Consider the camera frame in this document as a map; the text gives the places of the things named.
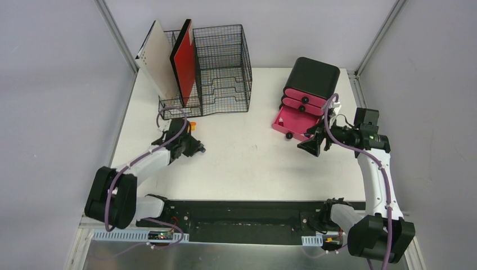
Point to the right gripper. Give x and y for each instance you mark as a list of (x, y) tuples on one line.
[(313, 145)]

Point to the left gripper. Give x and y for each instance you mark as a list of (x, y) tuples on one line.
[(190, 145)]

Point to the black pink drawer unit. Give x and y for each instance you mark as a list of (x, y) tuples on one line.
[(309, 85)]

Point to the red A4 folder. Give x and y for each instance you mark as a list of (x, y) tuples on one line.
[(183, 61)]

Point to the white A4 folder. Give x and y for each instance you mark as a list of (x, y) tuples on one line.
[(153, 58)]

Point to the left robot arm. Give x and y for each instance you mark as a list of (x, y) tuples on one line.
[(113, 196)]

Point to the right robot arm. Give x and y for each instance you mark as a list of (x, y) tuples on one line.
[(382, 233)]

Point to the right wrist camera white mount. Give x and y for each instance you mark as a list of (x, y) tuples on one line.
[(333, 108)]

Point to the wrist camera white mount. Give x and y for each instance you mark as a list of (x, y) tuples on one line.
[(333, 108), (163, 128)]

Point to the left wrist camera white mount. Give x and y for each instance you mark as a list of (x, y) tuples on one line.
[(163, 128)]

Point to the black wire mesh desk organizer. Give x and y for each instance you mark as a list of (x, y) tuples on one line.
[(223, 75)]

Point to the black mounting base plate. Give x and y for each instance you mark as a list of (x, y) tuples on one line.
[(247, 222)]

